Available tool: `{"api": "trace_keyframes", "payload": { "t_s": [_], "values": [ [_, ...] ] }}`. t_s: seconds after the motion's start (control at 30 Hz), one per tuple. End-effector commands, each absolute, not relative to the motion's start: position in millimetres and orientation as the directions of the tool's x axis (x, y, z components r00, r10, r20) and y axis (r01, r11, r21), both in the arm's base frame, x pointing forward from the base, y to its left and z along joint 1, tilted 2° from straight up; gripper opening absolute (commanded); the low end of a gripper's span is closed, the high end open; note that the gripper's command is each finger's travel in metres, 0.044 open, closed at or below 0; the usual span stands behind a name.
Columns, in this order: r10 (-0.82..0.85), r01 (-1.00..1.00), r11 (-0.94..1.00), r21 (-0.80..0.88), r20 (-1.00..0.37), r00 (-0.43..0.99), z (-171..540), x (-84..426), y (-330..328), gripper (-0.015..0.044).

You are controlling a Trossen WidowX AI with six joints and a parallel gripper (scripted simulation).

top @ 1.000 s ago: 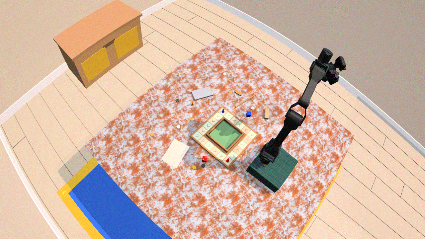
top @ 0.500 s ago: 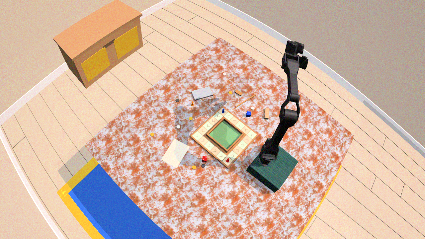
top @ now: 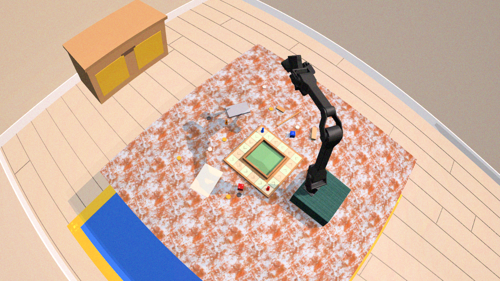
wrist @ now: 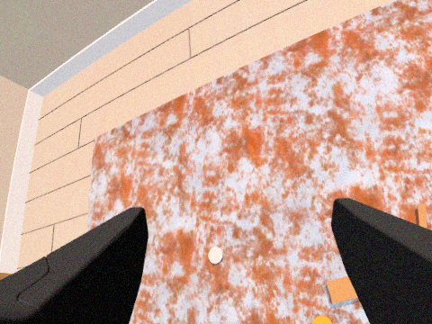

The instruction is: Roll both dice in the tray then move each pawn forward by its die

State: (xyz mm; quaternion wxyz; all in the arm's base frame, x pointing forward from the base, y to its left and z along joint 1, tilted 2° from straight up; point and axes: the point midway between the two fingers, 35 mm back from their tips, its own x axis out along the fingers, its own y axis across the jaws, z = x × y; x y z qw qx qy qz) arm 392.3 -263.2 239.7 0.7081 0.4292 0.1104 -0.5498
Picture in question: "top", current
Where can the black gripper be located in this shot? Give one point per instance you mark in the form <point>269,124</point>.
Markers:
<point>285,65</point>

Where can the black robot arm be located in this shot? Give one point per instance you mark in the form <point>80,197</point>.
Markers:
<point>303,79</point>

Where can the orange rectangular block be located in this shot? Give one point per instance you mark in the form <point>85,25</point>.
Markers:
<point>280,109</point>

